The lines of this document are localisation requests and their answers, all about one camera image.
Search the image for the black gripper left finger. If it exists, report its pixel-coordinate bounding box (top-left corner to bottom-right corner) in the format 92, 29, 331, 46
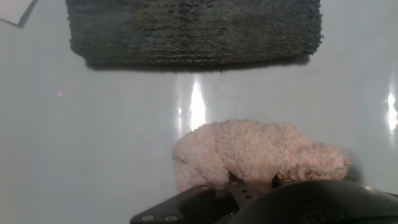
129, 183, 241, 224

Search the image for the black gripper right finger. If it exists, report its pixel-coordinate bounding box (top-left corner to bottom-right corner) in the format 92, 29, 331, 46
225, 174, 295, 203

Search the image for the pink terry cloth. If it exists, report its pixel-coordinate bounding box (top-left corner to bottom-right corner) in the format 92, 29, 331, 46
172, 118, 352, 193

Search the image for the dark grey terry cloth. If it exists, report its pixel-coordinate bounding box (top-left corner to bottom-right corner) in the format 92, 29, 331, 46
65, 0, 324, 67

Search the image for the grey plastic table mat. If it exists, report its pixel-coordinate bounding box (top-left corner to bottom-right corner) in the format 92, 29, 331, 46
0, 0, 398, 224

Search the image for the white paper sheet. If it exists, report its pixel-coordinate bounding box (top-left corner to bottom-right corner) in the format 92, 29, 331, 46
0, 0, 39, 29

